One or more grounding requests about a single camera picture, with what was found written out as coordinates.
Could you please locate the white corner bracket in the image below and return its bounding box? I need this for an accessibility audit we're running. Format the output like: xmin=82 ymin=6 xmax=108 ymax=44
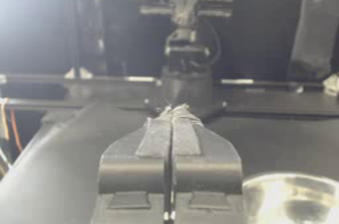
xmin=63 ymin=66 xmax=94 ymax=80
xmin=321 ymin=72 xmax=339 ymax=97

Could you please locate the steel bowl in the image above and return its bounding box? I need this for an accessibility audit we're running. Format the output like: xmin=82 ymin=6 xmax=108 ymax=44
xmin=241 ymin=171 xmax=339 ymax=224

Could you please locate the grey hanging fabric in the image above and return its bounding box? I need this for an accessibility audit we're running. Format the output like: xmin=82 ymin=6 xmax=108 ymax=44
xmin=285 ymin=0 xmax=339 ymax=82

